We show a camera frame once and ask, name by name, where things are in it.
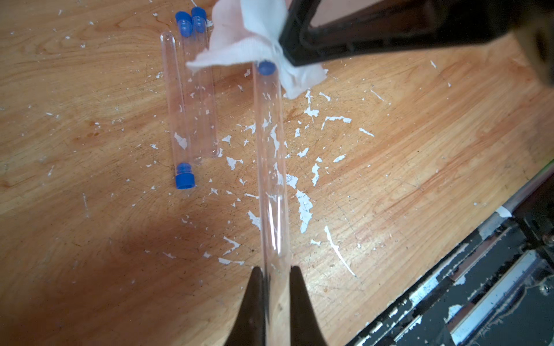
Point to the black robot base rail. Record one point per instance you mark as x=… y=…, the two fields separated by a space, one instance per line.
x=494 y=288

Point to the test tube blue cap pair-left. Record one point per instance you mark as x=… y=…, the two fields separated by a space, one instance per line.
x=195 y=123

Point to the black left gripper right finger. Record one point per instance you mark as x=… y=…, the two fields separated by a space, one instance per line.
x=304 y=327

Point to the white wipe tissue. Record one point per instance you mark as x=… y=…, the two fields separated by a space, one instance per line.
x=249 y=31

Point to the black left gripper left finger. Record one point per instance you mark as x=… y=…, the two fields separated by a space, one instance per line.
x=249 y=326

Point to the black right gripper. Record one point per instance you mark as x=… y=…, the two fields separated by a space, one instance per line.
x=533 y=29

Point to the test tube blue cap pair-right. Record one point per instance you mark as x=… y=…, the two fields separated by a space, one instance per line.
x=205 y=87

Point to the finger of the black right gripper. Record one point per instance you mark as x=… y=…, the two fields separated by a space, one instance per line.
x=392 y=26

